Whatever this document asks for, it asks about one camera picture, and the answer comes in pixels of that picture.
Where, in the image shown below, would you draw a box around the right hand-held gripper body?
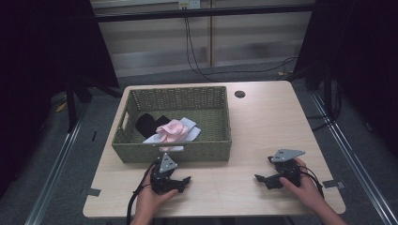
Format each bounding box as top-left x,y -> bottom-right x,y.
267,148 -> 306,188

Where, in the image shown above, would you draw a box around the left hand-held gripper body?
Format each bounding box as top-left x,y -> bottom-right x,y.
149,153 -> 181,196

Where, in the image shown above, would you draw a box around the person's left hand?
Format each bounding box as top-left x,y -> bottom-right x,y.
134,164 -> 179,219

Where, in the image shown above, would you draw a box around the person's right hand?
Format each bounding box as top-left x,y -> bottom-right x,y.
279,157 -> 327,208

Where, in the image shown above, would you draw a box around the pale blue cloth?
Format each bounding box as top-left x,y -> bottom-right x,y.
142,116 -> 202,145

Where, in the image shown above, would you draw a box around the pink cloth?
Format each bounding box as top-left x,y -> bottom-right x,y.
155,119 -> 190,153

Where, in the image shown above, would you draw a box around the green woven basket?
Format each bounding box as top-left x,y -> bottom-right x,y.
111,85 -> 233,164

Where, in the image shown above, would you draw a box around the black sock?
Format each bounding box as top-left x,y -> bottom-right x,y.
134,112 -> 172,139

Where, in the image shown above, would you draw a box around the black metal stand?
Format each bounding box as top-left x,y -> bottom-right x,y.
65,73 -> 124,133
304,62 -> 343,126

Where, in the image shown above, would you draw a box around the dark curtain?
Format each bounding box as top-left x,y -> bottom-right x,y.
294,0 -> 398,158
0,0 -> 120,200

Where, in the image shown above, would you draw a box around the black horizontal bar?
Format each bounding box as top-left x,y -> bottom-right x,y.
93,4 -> 315,23

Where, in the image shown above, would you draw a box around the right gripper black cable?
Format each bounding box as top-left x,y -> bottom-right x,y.
297,164 -> 325,199

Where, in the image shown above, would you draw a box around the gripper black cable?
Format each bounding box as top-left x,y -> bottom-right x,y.
297,164 -> 325,199
126,159 -> 161,225

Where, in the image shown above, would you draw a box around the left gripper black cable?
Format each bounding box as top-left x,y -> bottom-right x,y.
126,159 -> 161,225

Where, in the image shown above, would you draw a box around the grey table bracket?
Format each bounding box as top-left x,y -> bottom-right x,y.
80,187 -> 102,198
322,179 -> 346,190

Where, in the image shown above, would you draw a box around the metal floor rail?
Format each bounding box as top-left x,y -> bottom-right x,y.
309,89 -> 398,225
23,104 -> 92,225

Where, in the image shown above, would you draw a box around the hanging black cables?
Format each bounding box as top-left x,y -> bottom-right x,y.
183,17 -> 299,83

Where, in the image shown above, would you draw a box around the wall power outlet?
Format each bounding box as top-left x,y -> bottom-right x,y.
177,0 -> 201,10

